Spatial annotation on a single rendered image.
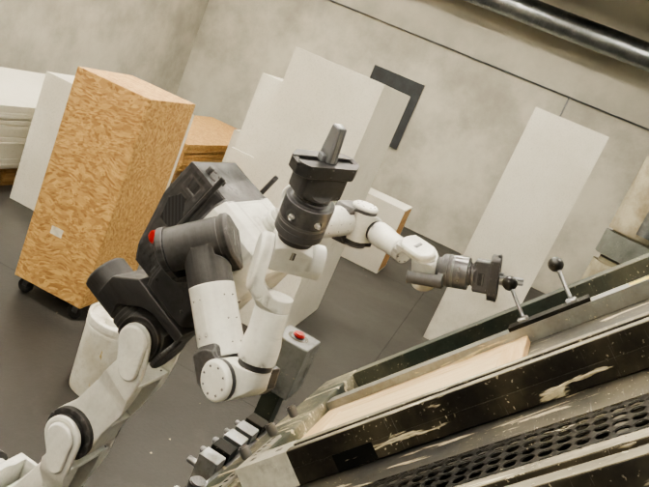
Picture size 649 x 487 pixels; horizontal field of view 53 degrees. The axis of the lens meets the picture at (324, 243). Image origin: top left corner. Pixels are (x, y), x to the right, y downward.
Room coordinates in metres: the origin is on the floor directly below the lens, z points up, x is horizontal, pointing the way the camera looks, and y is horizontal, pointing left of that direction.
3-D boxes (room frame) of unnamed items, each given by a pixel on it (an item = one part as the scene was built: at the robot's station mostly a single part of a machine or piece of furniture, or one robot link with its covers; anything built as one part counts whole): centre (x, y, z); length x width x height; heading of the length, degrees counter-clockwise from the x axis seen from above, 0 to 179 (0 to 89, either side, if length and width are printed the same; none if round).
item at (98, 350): (2.69, 0.69, 0.24); 0.32 x 0.30 x 0.47; 168
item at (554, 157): (5.47, -1.42, 1.03); 0.60 x 0.58 x 2.05; 168
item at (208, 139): (7.94, 1.93, 0.22); 2.46 x 1.04 x 0.44; 168
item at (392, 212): (6.82, -0.38, 0.36); 0.58 x 0.45 x 0.72; 78
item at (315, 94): (4.45, 0.24, 0.88); 0.90 x 0.60 x 1.75; 168
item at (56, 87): (4.84, 1.79, 0.48); 1.00 x 0.64 x 0.95; 168
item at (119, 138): (3.40, 1.20, 0.63); 0.50 x 0.42 x 1.25; 171
